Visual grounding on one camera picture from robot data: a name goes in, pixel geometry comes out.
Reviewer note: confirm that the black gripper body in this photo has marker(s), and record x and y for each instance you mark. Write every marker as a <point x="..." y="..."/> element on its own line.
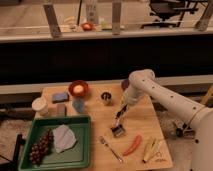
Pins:
<point x="121" y="112"/>

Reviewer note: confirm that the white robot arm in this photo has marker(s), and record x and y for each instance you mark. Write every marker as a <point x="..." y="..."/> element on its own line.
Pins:
<point x="195" y="115"/>

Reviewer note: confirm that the small metal cup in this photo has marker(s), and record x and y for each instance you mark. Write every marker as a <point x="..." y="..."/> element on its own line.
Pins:
<point x="106" y="98"/>

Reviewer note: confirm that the dark red round object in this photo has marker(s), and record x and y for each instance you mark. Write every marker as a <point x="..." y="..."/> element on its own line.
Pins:
<point x="125" y="84"/>

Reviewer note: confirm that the red chili pepper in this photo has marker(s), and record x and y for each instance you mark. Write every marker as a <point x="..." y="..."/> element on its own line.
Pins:
<point x="135" y="144"/>

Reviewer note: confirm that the silver fork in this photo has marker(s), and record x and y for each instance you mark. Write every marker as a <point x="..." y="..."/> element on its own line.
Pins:
<point x="105" y="143"/>

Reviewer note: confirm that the blue grey crumpled object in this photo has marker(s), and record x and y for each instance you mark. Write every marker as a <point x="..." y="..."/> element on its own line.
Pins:
<point x="79" y="105"/>

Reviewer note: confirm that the yellow corn cob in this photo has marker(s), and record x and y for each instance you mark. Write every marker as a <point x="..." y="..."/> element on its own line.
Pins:
<point x="149" y="149"/>

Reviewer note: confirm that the egg in bowl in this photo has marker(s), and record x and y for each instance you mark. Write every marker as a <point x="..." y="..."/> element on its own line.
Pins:
<point x="78" y="89"/>

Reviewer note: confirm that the red bowl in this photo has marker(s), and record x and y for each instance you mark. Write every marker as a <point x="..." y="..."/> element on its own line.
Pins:
<point x="78" y="82"/>

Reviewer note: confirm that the green plastic tray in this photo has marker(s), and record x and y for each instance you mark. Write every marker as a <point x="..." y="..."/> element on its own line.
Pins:
<point x="74" y="158"/>

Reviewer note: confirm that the small brown block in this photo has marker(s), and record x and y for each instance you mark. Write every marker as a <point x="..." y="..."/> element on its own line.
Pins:
<point x="61" y="109"/>

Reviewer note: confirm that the grey folded cloth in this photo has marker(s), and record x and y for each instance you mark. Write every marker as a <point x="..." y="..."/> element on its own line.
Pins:
<point x="64" y="138"/>

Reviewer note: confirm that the blue sponge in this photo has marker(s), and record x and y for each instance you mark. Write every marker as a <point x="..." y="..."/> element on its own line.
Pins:
<point x="60" y="97"/>

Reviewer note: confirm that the black device on floor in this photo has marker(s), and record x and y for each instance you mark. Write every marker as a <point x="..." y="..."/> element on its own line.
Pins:
<point x="183" y="131"/>

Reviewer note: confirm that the white cup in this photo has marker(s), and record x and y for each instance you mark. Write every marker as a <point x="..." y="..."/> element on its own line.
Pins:
<point x="40" y="106"/>

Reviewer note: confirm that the bunch of dark grapes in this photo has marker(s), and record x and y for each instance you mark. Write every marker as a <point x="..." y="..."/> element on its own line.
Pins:
<point x="41" y="148"/>

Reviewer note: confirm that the black office chair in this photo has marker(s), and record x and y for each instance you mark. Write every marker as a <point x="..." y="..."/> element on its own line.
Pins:
<point x="171" y="12"/>

